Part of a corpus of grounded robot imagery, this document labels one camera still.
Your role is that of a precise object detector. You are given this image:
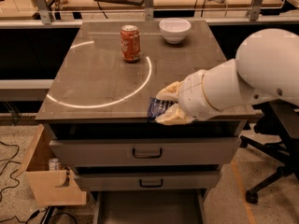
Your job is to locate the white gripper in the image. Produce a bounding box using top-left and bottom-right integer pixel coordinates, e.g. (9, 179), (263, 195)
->
(155, 70), (219, 125)

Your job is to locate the blue rxbar snack bar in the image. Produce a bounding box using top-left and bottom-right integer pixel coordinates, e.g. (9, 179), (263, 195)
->
(147, 97), (175, 121)

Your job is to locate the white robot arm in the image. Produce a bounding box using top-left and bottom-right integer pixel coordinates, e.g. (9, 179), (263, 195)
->
(155, 29), (299, 125)

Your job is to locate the grey drawer cabinet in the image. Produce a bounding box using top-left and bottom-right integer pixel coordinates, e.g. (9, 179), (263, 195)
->
(35, 19), (256, 224)

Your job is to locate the bottom open grey drawer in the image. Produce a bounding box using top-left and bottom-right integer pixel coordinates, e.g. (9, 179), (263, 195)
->
(93, 189), (207, 224)

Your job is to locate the middle grey drawer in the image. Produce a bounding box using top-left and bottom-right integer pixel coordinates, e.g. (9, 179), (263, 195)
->
(74, 171), (221, 191)

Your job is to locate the top grey drawer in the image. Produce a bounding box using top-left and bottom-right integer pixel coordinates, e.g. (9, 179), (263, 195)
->
(50, 137), (240, 167)

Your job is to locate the orange soda can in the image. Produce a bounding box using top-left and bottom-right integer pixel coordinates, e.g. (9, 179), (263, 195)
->
(121, 24), (141, 63)

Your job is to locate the white ceramic bowl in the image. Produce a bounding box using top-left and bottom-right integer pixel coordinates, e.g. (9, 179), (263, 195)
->
(159, 18), (191, 44)

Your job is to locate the black office chair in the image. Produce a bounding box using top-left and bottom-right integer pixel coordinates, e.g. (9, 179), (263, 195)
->
(240, 101), (299, 203)

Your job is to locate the small can in box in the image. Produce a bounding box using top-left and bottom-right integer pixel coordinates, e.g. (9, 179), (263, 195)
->
(49, 158), (61, 171)

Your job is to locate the wooden side box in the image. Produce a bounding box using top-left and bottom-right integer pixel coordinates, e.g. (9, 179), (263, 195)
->
(15, 125), (87, 206)

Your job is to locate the black floor cable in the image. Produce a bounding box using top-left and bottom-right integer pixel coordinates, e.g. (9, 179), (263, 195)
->
(0, 140), (22, 203)

